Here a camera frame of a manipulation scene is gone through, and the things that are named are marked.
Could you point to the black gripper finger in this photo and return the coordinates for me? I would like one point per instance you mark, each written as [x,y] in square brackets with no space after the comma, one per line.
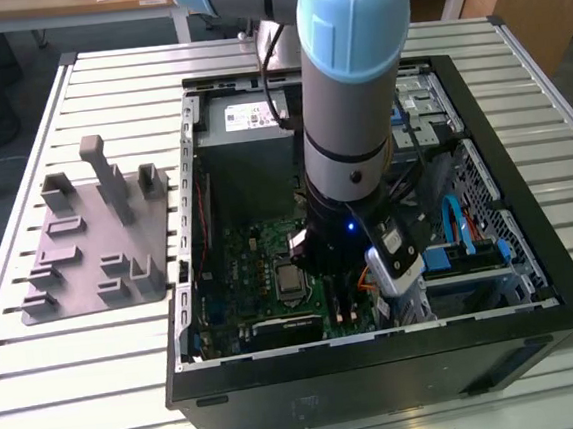
[305,253]

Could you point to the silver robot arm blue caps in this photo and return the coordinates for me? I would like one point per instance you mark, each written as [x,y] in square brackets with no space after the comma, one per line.
[348,119]

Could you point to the silver CPU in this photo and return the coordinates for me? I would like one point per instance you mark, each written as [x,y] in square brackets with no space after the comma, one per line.
[290,278]

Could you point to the green motherboard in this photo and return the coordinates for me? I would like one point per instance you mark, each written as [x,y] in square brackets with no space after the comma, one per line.
[244,303]

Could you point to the black graphics card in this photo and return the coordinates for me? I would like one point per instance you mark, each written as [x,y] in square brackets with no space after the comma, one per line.
[286,331]

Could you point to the grey power supply unit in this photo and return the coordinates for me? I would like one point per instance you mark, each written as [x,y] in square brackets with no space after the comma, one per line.
[248,177]

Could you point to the hard disk in blue carrier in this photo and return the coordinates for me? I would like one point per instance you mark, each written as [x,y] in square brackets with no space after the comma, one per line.
[438,260]

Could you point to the blue disk carrier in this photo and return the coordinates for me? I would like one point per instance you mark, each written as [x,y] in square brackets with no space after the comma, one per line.
[398,114]

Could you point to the metal disk bay cage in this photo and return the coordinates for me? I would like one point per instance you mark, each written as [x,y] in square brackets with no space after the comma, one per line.
[472,275]
[430,131]

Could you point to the black PC case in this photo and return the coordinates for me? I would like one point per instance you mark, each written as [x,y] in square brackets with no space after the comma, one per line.
[381,382]

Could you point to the grey parts rack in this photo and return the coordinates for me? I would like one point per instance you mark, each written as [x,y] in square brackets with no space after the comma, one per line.
[92,226]

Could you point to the wooden cabinet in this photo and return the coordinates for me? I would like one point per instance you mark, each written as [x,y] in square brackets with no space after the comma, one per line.
[539,1]

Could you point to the wooden desk white legs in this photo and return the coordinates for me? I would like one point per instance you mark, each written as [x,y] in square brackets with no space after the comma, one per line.
[47,7]

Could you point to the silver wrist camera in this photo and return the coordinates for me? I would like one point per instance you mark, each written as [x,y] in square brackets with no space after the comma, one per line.
[396,265]

